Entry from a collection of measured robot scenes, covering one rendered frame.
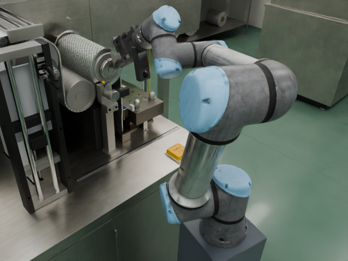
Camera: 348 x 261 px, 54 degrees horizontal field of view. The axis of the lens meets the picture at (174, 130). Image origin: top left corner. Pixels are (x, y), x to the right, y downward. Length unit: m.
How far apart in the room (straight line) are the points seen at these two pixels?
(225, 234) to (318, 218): 1.60
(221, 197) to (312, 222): 1.65
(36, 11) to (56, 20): 0.09
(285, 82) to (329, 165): 2.51
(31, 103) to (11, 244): 0.42
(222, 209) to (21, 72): 0.67
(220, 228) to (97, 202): 0.43
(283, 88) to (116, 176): 0.82
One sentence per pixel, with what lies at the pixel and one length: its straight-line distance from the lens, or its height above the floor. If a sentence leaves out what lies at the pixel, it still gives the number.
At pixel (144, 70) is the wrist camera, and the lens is 1.14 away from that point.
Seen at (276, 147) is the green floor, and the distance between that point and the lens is 3.15.
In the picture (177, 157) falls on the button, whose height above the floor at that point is 0.92.
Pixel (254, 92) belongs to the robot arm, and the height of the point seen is 1.50.
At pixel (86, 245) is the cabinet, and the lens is 1.27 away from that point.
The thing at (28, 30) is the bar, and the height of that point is 1.45.
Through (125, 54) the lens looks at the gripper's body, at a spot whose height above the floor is 1.34.
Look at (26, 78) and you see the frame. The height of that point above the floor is 1.34.
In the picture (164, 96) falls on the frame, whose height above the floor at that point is 0.66.
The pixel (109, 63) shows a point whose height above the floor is 1.28.
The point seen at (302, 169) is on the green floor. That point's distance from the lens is 2.98.
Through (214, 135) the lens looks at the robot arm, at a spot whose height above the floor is 1.41.
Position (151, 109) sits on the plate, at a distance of 1.47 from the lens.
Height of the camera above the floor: 1.76
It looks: 34 degrees down
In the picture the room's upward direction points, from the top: 3 degrees clockwise
